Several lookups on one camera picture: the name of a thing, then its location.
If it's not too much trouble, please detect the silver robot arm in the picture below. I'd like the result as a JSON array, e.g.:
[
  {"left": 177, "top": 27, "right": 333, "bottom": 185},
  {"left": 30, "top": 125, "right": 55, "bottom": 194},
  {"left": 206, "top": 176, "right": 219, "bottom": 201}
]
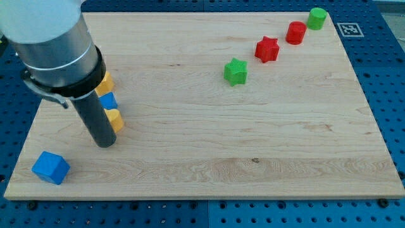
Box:
[{"left": 1, "top": 0, "right": 105, "bottom": 108}]

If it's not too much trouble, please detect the blue cube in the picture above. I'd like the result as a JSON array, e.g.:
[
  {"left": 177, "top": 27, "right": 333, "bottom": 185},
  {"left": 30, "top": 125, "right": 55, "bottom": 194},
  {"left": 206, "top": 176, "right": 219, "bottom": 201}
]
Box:
[{"left": 32, "top": 151, "right": 70, "bottom": 185}]

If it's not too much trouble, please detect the wooden board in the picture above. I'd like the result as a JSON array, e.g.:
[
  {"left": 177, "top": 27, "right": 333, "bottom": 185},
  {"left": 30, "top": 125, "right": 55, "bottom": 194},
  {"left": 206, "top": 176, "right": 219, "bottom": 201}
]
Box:
[{"left": 4, "top": 12, "right": 404, "bottom": 201}]

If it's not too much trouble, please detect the green star block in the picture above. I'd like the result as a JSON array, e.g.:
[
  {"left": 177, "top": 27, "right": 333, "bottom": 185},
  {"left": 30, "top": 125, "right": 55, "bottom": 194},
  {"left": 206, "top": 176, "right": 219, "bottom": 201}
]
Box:
[{"left": 223, "top": 58, "right": 247, "bottom": 87}]

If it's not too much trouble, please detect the lower yellow block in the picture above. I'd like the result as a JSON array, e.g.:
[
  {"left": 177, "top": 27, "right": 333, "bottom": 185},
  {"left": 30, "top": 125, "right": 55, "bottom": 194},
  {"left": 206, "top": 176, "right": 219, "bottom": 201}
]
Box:
[{"left": 104, "top": 109, "right": 125, "bottom": 133}]

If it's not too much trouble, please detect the yellow block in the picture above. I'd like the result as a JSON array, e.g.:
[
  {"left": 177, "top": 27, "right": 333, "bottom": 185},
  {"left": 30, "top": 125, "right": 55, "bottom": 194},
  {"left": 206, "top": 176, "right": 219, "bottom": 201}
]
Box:
[
  {"left": 95, "top": 71, "right": 115, "bottom": 96},
  {"left": 104, "top": 109, "right": 125, "bottom": 133}
]

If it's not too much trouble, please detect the red star block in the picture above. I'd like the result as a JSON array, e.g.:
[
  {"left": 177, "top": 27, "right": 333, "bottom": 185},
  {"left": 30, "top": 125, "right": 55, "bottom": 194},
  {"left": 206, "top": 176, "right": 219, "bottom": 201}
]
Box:
[{"left": 254, "top": 36, "right": 280, "bottom": 63}]

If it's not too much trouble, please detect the small blue block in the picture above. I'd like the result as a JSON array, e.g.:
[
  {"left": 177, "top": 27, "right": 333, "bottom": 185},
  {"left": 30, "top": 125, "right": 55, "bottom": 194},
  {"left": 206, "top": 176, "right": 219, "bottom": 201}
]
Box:
[{"left": 99, "top": 92, "right": 118, "bottom": 110}]

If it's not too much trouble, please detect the upper yellow block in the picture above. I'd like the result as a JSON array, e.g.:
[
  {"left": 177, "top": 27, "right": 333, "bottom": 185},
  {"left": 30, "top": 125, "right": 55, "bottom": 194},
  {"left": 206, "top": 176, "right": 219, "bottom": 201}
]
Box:
[{"left": 95, "top": 71, "right": 115, "bottom": 96}]

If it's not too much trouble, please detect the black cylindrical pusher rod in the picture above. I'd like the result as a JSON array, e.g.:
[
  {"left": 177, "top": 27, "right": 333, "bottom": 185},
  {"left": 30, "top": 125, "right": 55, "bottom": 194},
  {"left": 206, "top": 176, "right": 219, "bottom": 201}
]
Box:
[{"left": 72, "top": 91, "right": 116, "bottom": 148}]

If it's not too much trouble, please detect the red cylinder block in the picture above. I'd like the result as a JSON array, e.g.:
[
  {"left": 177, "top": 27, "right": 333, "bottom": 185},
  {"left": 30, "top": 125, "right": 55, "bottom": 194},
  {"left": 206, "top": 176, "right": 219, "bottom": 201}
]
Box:
[{"left": 285, "top": 21, "right": 307, "bottom": 45}]

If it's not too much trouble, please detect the green cylinder block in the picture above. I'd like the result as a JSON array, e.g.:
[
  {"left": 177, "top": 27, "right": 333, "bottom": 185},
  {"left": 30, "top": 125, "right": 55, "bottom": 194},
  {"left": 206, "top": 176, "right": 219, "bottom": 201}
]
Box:
[{"left": 307, "top": 8, "right": 327, "bottom": 30}]

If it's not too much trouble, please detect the white fiducial marker tag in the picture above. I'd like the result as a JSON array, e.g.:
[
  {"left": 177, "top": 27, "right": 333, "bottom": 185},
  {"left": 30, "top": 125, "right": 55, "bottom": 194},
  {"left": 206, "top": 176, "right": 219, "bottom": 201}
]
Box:
[{"left": 337, "top": 22, "right": 364, "bottom": 37}]

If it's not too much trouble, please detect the black bolt left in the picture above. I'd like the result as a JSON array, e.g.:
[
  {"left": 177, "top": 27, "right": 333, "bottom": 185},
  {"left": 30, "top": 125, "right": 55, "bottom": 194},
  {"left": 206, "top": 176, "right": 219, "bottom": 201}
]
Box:
[{"left": 27, "top": 201, "right": 38, "bottom": 211}]

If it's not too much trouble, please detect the black bolt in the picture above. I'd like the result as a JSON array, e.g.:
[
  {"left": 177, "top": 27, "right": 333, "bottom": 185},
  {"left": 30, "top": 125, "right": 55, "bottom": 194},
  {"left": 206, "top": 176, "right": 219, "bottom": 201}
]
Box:
[
  {"left": 27, "top": 201, "right": 38, "bottom": 211},
  {"left": 377, "top": 198, "right": 390, "bottom": 208}
]

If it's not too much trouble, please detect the black bolt right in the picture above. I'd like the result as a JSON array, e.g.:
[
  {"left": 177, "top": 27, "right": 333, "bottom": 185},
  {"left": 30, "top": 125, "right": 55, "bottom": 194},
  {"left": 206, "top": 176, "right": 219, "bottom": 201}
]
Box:
[{"left": 377, "top": 198, "right": 390, "bottom": 208}]

